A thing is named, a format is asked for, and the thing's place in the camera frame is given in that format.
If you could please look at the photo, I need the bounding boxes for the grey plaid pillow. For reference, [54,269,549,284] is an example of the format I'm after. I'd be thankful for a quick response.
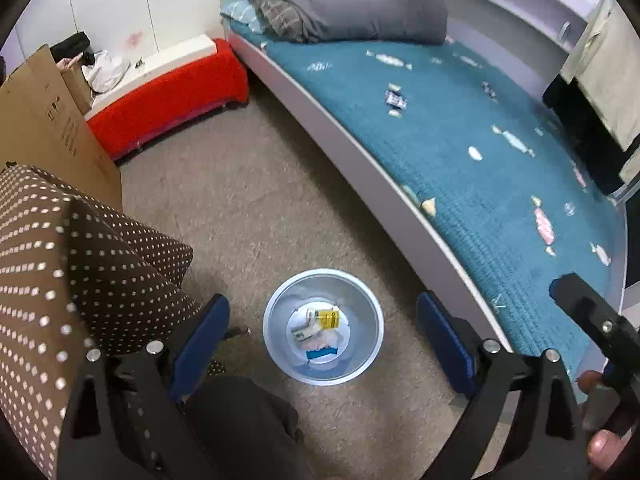
[257,0,314,44]

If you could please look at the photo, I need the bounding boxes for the white wardrobe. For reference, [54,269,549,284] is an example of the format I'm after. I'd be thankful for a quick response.
[15,0,227,92]

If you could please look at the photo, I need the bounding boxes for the light blue checked sheet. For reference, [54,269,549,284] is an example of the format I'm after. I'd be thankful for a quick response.
[221,0,267,35]

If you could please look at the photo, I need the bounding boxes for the yellow label packet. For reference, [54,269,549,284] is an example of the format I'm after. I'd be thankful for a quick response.
[306,307,342,330]

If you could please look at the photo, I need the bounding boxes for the teal candy print blanket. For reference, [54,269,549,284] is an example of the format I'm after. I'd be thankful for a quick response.
[227,15,626,392]

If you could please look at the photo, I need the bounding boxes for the cream hanging garment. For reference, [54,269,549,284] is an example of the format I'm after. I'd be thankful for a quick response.
[560,0,640,182]

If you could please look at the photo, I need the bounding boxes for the bed with teal blanket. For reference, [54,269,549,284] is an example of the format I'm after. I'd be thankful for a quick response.
[220,0,640,403]

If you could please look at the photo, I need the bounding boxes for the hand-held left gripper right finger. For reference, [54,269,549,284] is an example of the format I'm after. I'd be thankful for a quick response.
[416,291,591,480]

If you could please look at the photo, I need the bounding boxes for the grey duvet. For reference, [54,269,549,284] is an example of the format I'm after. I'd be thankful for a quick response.
[240,0,449,45]

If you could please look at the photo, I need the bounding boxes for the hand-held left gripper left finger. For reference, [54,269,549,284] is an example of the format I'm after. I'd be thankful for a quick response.
[56,294,232,480]

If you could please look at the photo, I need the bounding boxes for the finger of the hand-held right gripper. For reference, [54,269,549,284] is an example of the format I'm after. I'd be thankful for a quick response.
[549,272,640,361]

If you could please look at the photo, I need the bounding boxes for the round silver waste bin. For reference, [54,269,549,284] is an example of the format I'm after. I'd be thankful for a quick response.
[262,269,386,386]

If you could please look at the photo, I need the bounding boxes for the person's dark trouser leg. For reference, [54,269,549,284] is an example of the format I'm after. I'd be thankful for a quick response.
[185,375,307,480]

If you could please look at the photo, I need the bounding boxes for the white storage bench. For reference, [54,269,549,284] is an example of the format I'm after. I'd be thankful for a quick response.
[91,34,218,111]

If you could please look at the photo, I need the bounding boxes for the round polka dot table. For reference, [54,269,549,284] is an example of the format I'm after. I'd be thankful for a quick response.
[0,164,227,480]

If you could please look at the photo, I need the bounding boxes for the large flat cardboard box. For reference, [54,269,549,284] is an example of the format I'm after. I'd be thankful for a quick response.
[0,44,123,213]

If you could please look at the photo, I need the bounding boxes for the white plastic bag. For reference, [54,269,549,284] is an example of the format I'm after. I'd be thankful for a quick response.
[82,51,132,94]

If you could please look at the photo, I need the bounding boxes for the person's right hand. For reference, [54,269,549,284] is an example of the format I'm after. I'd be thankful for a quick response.
[576,370,630,480]

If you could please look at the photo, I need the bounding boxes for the black clothing pile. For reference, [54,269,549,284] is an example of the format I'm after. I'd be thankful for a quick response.
[50,31,96,67]

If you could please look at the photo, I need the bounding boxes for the black hanging garment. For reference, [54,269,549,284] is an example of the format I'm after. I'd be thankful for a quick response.
[542,72,640,196]

